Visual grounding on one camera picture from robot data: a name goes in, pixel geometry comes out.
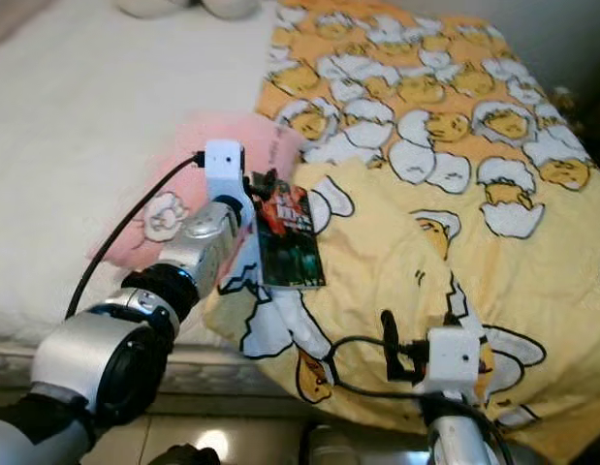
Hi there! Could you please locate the white bed sheet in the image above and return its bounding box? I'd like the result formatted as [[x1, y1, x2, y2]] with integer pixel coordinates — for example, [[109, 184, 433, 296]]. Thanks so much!
[[0, 0, 283, 352]]

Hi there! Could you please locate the red printed flat pack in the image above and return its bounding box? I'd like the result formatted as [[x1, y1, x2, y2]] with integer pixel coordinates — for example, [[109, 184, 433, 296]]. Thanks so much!
[[255, 179, 326, 290]]

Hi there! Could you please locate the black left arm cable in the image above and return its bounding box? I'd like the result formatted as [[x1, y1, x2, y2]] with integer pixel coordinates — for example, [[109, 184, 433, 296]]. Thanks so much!
[[65, 151, 209, 321]]

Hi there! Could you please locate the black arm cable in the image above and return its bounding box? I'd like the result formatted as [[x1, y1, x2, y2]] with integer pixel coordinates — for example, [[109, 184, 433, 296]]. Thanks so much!
[[65, 151, 209, 321], [329, 335, 428, 398]]

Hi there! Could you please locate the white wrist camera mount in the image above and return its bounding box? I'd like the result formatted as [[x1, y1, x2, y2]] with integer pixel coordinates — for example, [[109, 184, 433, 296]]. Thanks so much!
[[205, 140, 254, 230], [426, 326, 483, 393]]

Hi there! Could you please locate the grey quilted mattress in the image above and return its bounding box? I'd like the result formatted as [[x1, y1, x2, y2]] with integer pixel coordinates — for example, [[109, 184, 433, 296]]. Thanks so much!
[[0, 339, 339, 400]]

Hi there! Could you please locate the beige plush toy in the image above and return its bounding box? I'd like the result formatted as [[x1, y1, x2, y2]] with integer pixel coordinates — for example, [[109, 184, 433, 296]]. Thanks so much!
[[115, 0, 262, 20]]

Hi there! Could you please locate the yellow egg print duvet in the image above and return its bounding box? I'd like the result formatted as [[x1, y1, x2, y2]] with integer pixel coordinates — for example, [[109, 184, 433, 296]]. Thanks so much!
[[203, 0, 600, 462]]

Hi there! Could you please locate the pink cat print pillow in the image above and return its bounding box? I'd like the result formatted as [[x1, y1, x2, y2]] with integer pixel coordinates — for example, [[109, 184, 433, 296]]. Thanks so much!
[[91, 111, 305, 270]]

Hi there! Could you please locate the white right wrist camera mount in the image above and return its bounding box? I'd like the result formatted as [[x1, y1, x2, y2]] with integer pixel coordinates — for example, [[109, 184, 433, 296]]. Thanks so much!
[[426, 326, 483, 393]]

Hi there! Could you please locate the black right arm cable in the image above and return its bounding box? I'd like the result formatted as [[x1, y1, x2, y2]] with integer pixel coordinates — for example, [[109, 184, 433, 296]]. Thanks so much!
[[329, 335, 428, 398]]

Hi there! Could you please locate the grey robot right leg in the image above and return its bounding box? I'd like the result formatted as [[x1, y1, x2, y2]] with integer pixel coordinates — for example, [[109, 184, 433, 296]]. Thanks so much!
[[301, 426, 361, 465]]

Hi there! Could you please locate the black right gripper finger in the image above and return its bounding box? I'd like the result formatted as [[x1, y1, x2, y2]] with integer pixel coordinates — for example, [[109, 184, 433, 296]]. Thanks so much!
[[380, 310, 403, 381]]

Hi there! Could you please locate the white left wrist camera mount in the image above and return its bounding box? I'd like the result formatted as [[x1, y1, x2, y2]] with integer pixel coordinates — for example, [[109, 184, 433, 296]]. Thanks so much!
[[205, 140, 254, 230]]

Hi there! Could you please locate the dark robot left leg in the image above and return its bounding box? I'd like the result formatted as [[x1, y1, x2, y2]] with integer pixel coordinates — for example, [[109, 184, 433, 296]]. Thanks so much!
[[172, 444, 223, 465]]

